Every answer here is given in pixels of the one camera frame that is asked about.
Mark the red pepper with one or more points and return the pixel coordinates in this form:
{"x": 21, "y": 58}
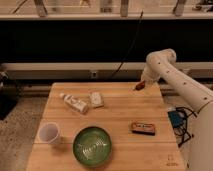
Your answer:
{"x": 140, "y": 86}

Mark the green ceramic bowl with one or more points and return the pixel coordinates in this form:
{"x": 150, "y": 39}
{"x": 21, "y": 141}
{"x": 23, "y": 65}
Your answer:
{"x": 92, "y": 146}

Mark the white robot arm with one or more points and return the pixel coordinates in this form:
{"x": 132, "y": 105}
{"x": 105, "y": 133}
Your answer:
{"x": 159, "y": 64}

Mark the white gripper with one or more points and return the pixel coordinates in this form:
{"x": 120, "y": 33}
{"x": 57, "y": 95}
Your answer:
{"x": 149, "y": 76}

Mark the dark object at left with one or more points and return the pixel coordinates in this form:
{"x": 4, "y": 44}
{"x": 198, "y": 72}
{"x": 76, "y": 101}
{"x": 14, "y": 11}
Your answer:
{"x": 10, "y": 92}

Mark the blue power box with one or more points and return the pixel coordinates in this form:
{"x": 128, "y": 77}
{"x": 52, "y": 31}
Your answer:
{"x": 175, "y": 118}

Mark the brown snack packet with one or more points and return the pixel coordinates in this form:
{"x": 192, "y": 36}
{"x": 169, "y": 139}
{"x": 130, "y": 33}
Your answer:
{"x": 142, "y": 128}

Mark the white wall outlet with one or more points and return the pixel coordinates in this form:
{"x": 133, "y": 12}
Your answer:
{"x": 94, "y": 74}

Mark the white tube bottle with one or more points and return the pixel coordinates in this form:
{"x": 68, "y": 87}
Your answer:
{"x": 75, "y": 103}

